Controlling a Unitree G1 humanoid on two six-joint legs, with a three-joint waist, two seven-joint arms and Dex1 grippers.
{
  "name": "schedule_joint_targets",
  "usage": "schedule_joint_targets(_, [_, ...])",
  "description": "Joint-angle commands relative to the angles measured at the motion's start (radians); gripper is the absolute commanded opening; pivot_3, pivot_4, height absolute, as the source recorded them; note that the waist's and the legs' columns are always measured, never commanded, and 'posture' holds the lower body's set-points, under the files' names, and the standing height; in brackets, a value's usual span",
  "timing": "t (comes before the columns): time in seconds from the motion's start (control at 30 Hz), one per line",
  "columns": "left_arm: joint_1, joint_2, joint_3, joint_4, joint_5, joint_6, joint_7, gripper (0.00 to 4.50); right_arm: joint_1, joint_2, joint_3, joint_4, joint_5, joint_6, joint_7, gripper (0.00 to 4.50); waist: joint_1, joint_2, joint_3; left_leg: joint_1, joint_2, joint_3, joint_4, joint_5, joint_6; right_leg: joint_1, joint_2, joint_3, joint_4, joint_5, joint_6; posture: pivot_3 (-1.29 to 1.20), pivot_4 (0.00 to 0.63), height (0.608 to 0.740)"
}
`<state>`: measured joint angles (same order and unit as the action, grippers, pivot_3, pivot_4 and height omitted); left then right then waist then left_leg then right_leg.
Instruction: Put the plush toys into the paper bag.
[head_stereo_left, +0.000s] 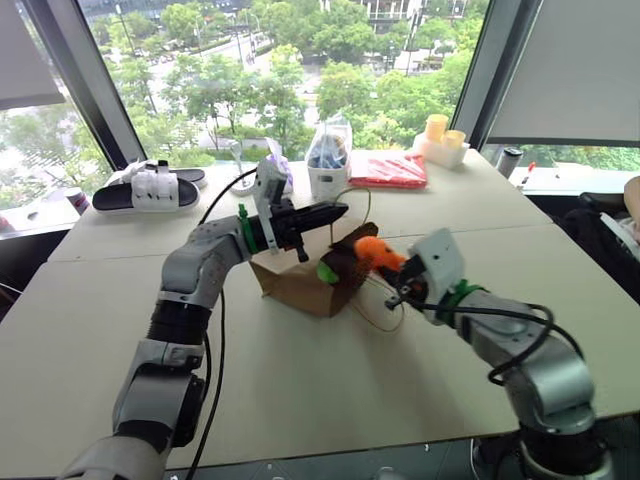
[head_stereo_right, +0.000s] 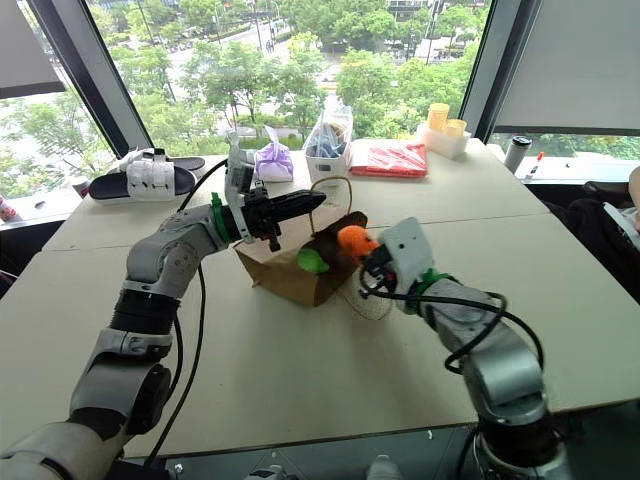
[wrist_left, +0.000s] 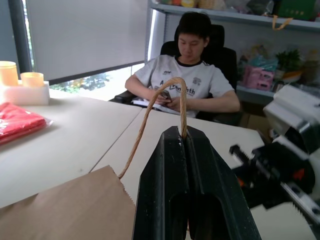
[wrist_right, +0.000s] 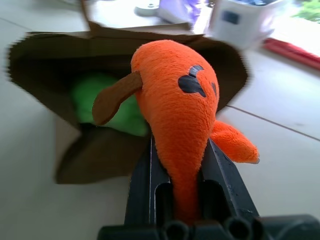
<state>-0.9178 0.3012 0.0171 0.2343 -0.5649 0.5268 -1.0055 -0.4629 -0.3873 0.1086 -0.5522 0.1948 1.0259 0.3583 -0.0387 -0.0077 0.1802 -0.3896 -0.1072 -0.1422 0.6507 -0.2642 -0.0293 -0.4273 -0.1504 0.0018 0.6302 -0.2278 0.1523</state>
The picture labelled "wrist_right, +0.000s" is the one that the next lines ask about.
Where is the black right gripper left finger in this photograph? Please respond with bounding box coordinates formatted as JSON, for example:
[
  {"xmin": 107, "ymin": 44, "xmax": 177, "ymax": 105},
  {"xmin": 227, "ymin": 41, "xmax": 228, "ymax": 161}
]
[{"xmin": 124, "ymin": 134, "xmax": 175, "ymax": 227}]

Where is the orange plush toy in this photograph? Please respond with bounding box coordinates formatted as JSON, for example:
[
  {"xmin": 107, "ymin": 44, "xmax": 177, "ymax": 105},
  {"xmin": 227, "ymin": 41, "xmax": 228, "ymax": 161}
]
[{"xmin": 91, "ymin": 39, "xmax": 260, "ymax": 226}]

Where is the white round base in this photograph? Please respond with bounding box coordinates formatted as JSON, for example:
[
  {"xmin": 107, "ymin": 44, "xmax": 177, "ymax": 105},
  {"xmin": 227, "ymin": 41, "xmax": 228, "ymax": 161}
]
[{"xmin": 134, "ymin": 2, "xmax": 163, "ymax": 18}]

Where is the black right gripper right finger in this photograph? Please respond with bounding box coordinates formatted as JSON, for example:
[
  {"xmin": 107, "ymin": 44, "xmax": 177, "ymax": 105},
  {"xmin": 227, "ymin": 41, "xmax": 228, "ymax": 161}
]
[{"xmin": 199, "ymin": 138, "xmax": 261, "ymax": 226}]

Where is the brown paper bag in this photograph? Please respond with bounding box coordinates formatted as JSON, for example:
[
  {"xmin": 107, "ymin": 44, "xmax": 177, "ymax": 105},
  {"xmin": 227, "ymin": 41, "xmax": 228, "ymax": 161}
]
[{"xmin": 4, "ymin": 21, "xmax": 252, "ymax": 185}]

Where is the purple and white object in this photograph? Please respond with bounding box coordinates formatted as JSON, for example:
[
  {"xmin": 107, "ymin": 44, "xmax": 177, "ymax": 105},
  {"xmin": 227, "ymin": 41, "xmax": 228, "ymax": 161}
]
[{"xmin": 158, "ymin": 0, "xmax": 213, "ymax": 26}]

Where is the white box with dark label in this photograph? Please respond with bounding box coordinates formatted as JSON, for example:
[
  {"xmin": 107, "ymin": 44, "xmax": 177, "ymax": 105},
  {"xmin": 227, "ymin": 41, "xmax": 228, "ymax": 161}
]
[{"xmin": 209, "ymin": 0, "xmax": 294, "ymax": 51}]

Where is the red strip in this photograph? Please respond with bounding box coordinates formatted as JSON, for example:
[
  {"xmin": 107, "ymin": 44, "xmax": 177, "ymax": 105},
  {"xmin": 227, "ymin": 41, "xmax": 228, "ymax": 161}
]
[{"xmin": 262, "ymin": 37, "xmax": 320, "ymax": 71}]

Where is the green plush toy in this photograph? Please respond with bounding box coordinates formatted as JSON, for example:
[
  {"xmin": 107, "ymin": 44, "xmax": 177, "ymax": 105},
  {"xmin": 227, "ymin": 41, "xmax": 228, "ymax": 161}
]
[{"xmin": 69, "ymin": 72, "xmax": 150, "ymax": 138}]

